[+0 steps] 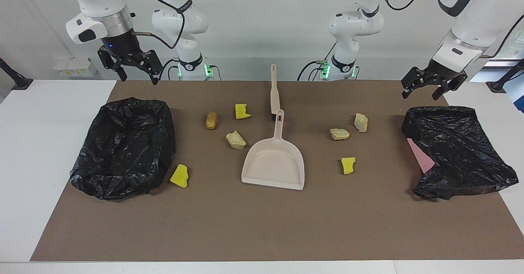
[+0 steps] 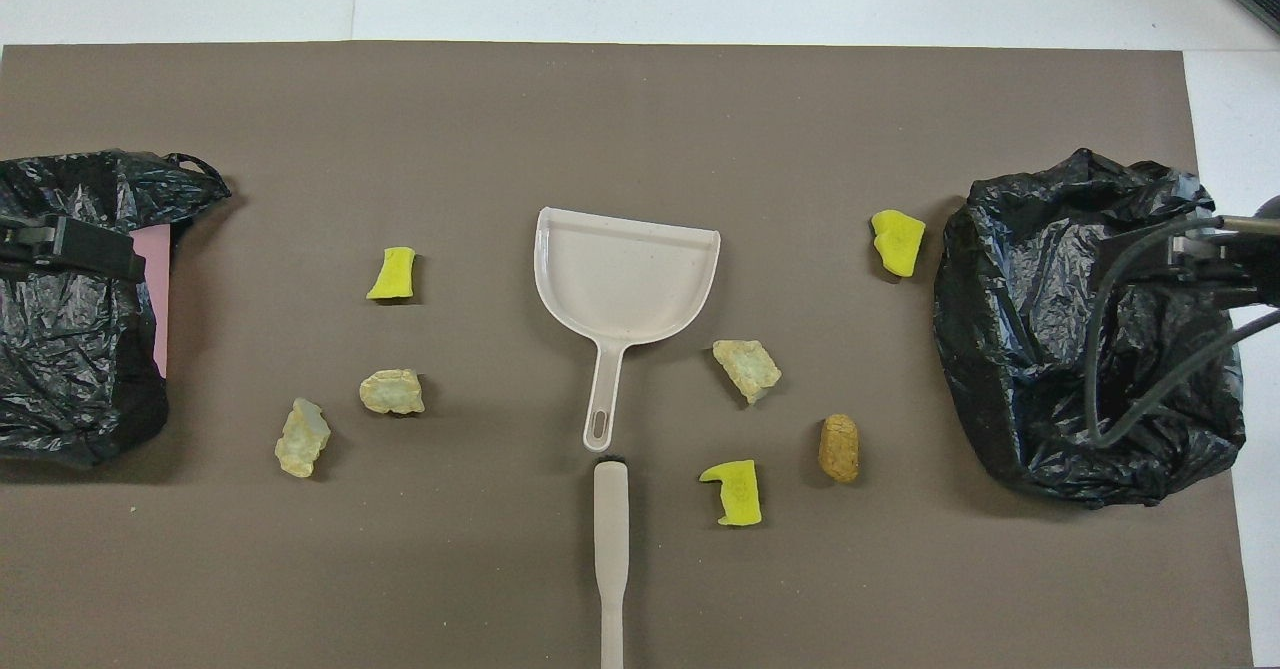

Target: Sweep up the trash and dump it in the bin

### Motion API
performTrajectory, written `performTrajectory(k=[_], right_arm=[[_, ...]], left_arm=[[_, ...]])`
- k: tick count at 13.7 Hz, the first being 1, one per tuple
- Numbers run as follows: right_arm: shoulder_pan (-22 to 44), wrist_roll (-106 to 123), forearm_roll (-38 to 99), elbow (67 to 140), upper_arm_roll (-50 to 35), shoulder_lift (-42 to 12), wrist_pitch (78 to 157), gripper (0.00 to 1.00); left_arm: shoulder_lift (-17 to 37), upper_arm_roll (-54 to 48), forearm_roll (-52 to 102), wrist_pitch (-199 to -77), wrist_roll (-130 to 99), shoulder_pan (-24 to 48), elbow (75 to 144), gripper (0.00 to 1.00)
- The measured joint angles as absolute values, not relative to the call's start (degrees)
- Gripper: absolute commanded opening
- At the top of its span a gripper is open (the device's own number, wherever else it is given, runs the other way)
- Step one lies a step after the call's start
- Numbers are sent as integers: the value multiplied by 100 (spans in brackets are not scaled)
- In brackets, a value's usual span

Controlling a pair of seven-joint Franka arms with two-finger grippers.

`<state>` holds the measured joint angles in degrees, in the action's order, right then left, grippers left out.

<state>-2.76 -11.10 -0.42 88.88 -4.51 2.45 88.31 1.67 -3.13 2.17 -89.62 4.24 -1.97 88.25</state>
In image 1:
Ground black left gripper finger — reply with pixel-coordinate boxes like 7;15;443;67
433;79;459;100
402;66;428;99

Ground white wall socket box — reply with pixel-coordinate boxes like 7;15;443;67
54;58;98;78

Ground black trash bag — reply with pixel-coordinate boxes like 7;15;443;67
401;106;519;201
70;97;176;201

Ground black base cable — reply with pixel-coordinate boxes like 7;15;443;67
297;41;338;81
159;58;181;81

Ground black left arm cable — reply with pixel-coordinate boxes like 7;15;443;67
379;0;524;58

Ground right black trash bag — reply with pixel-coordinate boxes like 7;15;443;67
70;97;176;201

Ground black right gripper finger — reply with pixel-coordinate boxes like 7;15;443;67
137;50;163;85
97;47;127;82

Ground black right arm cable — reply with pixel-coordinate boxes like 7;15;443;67
125;0;187;50

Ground plain yellow sponge piece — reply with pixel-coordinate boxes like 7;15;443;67
170;164;190;188

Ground pink bin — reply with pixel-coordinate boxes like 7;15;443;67
407;138;435;174

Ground brown table mat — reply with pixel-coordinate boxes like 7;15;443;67
31;80;524;262

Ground beige hand brush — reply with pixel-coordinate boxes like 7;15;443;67
270;64;281;121

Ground beige plastic dustpan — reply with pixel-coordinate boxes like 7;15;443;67
242;109;305;190

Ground black clamp stand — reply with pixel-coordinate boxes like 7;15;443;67
0;58;33;90
486;59;524;93

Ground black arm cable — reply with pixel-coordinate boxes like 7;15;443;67
379;0;524;58
125;0;187;50

